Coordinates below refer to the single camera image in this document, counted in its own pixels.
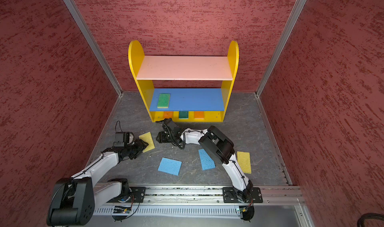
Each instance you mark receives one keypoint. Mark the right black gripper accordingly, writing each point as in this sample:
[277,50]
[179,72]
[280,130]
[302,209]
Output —
[162,139]

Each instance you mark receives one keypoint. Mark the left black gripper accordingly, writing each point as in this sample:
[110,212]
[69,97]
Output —
[141,146]

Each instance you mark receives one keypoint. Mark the tan orange-backed sponge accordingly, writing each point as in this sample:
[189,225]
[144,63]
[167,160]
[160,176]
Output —
[168,114]

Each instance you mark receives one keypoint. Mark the yellow sponge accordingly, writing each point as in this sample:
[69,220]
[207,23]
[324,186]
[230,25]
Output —
[147,137]

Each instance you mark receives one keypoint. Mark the dark green sponge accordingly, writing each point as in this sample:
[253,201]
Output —
[183,115]

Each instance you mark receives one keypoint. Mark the orange sponge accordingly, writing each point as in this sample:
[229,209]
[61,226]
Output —
[199,115]

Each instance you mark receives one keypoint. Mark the bright green sponge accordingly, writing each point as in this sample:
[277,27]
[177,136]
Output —
[163,101]

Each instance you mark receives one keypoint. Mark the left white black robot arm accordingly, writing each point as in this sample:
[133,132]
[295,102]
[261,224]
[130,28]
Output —
[75,199]

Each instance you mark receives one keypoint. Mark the yellow sponge near right arm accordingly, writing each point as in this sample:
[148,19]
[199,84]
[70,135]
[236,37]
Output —
[244,160]

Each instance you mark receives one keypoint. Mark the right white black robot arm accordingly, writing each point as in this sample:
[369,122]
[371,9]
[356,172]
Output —
[218,147]

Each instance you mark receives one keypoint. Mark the yellow shelf with coloured boards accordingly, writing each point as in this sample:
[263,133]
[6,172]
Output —
[213,101]

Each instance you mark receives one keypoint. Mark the light blue sponge left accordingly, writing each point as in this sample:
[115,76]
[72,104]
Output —
[170,166]

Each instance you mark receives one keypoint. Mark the light blue sponge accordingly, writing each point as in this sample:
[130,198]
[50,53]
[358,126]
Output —
[206,161]
[170,166]

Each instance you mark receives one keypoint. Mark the light blue sponge right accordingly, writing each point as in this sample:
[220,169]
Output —
[206,161]

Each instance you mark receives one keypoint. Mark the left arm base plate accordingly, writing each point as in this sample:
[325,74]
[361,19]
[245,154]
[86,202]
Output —
[131,195]

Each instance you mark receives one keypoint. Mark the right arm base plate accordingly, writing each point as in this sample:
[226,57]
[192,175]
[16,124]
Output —
[231,195]

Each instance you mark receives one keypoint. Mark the aluminium mounting rail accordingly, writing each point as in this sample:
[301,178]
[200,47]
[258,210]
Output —
[216,195]

